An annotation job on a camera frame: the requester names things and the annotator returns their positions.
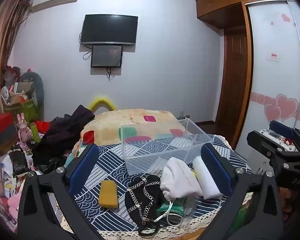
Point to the red box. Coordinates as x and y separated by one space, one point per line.
2 127

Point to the large wall television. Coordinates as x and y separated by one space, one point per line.
108 28

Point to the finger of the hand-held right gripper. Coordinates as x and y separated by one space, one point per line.
281 128
261 140

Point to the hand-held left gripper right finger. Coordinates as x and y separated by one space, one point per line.
215 166

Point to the yellow sponge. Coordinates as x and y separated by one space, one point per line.
108 193

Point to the pink rabbit plush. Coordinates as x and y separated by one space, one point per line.
22 126

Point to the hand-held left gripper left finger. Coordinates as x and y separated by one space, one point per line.
86 166

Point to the person's right hand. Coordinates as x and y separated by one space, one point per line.
288 203

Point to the beige blanket with coloured squares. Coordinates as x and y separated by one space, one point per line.
110 122

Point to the green paper bag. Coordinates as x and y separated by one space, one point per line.
27 108

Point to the white wardrobe door with hearts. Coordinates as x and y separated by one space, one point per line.
272 85

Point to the pile of black clothing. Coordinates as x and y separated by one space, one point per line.
62 132

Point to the white foam block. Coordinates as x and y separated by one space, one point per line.
205 180

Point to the black plastic bag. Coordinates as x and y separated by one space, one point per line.
18 162

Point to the red cloth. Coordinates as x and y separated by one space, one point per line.
43 126

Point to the wooden overhead cabinet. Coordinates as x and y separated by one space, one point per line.
220 2

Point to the yellow curved foam tube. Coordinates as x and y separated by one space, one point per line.
101 99

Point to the brown wooden door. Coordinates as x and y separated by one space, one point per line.
235 80

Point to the clear plastic storage box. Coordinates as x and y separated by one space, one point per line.
150 152

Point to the blue wave-patterned cloth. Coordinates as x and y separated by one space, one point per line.
107 160

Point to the green item in clear bag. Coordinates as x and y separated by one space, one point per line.
178 205

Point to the green cylinder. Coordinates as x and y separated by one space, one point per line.
35 130

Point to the small wall monitor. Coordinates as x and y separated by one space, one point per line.
106 55

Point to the striped brown curtain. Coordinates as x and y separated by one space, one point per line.
2 50

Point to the white label sticker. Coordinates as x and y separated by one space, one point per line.
273 56

